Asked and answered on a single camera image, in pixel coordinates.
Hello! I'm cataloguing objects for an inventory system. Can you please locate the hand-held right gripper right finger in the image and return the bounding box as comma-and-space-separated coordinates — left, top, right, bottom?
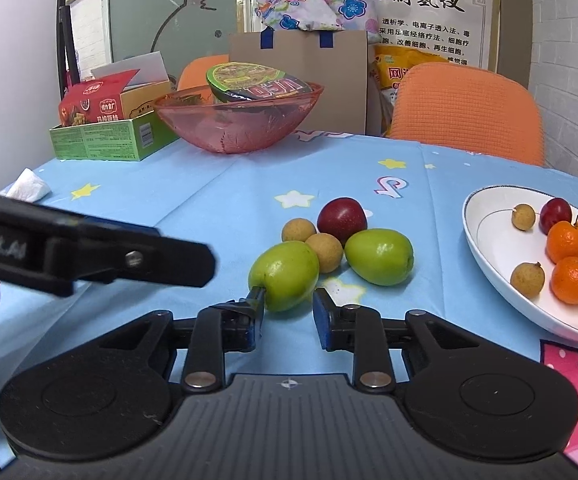
312, 287, 475, 394

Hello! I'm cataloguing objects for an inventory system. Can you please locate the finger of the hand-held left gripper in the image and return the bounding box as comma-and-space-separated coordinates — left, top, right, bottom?
24, 217, 218, 298

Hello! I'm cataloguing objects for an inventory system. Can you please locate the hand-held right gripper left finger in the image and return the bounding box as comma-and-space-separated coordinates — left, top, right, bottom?
96, 285, 267, 394

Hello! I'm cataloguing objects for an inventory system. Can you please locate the green jujube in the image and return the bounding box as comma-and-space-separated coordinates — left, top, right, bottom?
344, 228, 415, 287
248, 240, 320, 313

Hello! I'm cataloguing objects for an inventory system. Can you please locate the tan longan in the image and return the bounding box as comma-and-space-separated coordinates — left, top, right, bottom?
512, 203, 536, 232
305, 233, 344, 274
282, 218, 317, 244
510, 262, 546, 298

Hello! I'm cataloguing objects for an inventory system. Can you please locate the dark red apple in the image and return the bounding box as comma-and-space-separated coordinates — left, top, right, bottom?
317, 197, 368, 247

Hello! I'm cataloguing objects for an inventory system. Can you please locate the white plate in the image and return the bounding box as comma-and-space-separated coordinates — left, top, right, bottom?
462, 186, 578, 345

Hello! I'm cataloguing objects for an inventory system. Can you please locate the dark red plum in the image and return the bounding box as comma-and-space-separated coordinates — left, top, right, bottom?
540, 197, 573, 236

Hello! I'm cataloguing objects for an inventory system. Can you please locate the white tissue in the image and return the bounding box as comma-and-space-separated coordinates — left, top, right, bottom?
0, 168, 51, 203

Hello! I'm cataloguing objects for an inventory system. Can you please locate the blue printed tablecloth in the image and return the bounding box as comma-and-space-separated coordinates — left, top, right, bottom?
0, 130, 578, 471

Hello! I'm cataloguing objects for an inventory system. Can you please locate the green snack box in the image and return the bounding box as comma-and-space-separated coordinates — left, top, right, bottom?
49, 69, 181, 162

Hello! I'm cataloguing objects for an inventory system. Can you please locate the pink translucent bowl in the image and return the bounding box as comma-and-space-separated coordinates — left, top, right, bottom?
153, 81, 325, 154

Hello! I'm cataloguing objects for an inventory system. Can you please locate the orange chair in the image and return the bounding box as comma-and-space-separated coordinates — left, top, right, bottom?
386, 62, 546, 167
176, 54, 231, 92

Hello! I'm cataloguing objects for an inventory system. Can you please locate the white paper sheet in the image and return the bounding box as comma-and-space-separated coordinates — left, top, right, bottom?
90, 51, 169, 92

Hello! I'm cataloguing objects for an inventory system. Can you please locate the instant noodle cup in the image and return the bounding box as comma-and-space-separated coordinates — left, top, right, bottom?
206, 62, 315, 106

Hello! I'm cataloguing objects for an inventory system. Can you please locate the brown paper bag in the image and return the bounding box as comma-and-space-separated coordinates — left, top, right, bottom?
228, 30, 370, 137

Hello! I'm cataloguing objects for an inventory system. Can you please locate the frosted glass panel cat outline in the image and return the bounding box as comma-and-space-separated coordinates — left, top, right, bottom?
109, 0, 247, 68

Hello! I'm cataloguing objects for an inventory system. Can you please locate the yellow snack bag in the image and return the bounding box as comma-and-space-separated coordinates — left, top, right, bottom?
373, 44, 450, 136

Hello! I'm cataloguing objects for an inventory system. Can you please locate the wall poster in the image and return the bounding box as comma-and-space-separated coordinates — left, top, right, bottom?
235, 0, 502, 73

